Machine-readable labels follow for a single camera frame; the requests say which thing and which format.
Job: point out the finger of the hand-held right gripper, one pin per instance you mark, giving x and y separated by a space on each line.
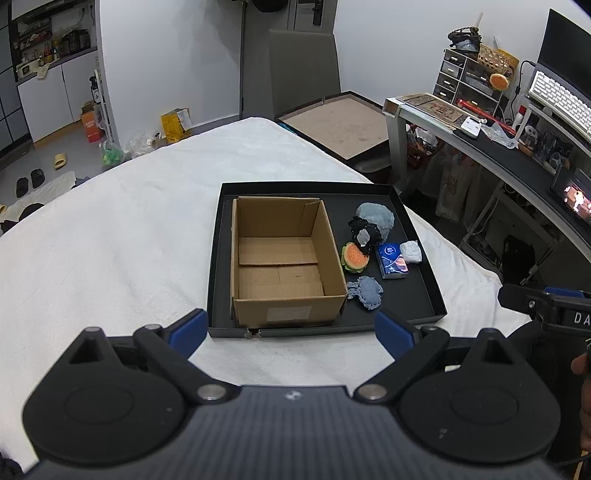
524 300

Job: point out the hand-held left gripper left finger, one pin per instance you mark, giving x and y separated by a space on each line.
189 330

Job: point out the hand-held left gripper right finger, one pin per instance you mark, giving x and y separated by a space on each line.
392 332

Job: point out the black shallow tray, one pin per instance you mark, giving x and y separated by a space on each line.
411 295

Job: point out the blue-grey knitted cloth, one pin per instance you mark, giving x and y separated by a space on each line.
367 291

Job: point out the blue tissue pack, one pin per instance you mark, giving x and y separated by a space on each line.
392 262

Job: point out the white plastic-wrapped packet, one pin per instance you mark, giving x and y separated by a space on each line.
411 251

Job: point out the burger plush toy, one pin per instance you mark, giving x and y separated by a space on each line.
354 257

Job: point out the brown cardboard box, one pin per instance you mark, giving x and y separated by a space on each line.
286 314

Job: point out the grey plush toy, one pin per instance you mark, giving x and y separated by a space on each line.
377 214

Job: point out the person's right forearm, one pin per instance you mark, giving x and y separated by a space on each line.
586 410

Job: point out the person's right hand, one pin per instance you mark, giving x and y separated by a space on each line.
581 364

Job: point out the black bag under desk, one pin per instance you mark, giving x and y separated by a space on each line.
517 258

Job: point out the small clear plastic packet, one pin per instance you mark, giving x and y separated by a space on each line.
364 238

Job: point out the beige hanging cloth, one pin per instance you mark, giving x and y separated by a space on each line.
450 184

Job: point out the grey curved desk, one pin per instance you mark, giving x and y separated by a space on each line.
508 159

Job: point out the white flat device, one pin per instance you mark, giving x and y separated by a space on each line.
471 127

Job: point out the red basket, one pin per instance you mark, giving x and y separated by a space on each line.
418 150

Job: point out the clear plastic bag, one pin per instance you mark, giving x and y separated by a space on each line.
141 145

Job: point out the green plastic bag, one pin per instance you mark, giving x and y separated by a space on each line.
110 154

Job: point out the white floor mat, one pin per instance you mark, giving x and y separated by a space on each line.
51 187

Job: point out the yellow carton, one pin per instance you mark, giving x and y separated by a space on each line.
173 127

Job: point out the white keyboard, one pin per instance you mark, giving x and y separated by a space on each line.
561 99

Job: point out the brown printed mat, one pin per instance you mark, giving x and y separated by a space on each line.
434 108

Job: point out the black slipper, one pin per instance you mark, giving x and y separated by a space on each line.
22 187
38 178

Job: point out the black-framed brown board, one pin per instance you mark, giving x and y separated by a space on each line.
341 122

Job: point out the orange round plush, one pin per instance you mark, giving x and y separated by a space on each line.
499 82

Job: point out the orange carton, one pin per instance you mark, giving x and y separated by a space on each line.
91 127

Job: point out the grey drawer organiser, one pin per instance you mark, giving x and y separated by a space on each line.
455 74

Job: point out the wicker basket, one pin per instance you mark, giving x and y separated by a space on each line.
491 57

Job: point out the black monitor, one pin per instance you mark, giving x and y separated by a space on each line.
568 46

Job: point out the spray bottle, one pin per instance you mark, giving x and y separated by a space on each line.
95 90

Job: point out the white cabinet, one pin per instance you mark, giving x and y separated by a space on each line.
55 101

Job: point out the dark glass panel door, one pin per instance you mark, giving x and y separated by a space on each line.
11 101

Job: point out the shelf of kitchen bottles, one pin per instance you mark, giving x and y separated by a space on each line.
51 41

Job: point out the black door lock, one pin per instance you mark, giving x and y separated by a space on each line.
316 11

